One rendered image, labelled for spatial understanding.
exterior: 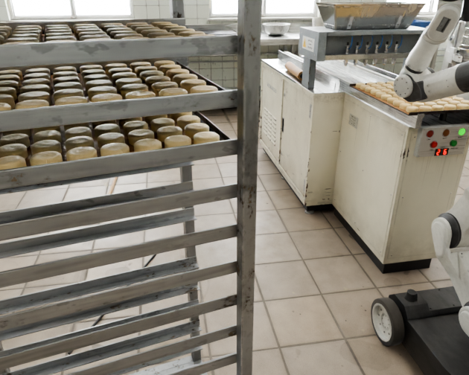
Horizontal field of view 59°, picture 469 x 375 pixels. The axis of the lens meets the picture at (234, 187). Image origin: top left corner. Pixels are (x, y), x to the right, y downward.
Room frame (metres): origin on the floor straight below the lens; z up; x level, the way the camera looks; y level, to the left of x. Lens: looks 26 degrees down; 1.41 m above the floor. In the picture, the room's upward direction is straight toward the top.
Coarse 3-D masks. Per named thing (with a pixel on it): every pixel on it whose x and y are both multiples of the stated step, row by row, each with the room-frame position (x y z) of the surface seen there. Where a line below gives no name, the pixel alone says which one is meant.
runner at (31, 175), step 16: (192, 144) 0.69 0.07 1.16; (208, 144) 0.70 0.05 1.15; (224, 144) 0.71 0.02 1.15; (80, 160) 0.62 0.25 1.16; (96, 160) 0.63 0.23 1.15; (112, 160) 0.64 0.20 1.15; (128, 160) 0.65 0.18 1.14; (144, 160) 0.66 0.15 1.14; (160, 160) 0.67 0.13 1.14; (176, 160) 0.68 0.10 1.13; (192, 160) 0.69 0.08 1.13; (0, 176) 0.58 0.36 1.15; (16, 176) 0.59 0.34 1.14; (32, 176) 0.59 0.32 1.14; (48, 176) 0.60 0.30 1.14; (64, 176) 0.61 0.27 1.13; (80, 176) 0.62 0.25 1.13
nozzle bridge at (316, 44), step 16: (304, 32) 2.67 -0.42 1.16; (320, 32) 2.44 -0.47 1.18; (336, 32) 2.46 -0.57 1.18; (352, 32) 2.48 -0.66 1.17; (368, 32) 2.49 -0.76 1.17; (384, 32) 2.51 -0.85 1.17; (400, 32) 2.53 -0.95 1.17; (416, 32) 2.55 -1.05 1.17; (304, 48) 2.64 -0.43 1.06; (320, 48) 2.44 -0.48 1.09; (336, 48) 2.55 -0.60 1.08; (352, 48) 2.57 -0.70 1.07; (400, 48) 2.63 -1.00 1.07; (304, 64) 2.63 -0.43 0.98; (304, 80) 2.61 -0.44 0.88
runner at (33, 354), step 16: (208, 304) 0.70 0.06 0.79; (224, 304) 0.71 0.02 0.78; (144, 320) 0.65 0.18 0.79; (160, 320) 0.66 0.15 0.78; (176, 320) 0.67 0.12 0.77; (80, 336) 0.60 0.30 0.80; (96, 336) 0.61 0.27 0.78; (112, 336) 0.62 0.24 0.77; (16, 352) 0.56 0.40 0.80; (32, 352) 0.57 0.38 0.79; (48, 352) 0.58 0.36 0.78; (64, 352) 0.59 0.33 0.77; (0, 368) 0.55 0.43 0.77
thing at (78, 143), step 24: (120, 120) 0.87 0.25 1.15; (144, 120) 0.93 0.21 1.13; (168, 120) 0.86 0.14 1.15; (192, 120) 0.86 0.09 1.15; (0, 144) 0.76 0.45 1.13; (24, 144) 0.74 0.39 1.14; (48, 144) 0.71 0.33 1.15; (72, 144) 0.71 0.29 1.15; (96, 144) 0.76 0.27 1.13; (120, 144) 0.71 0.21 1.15; (144, 144) 0.71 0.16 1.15; (168, 144) 0.72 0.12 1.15; (0, 168) 0.61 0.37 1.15
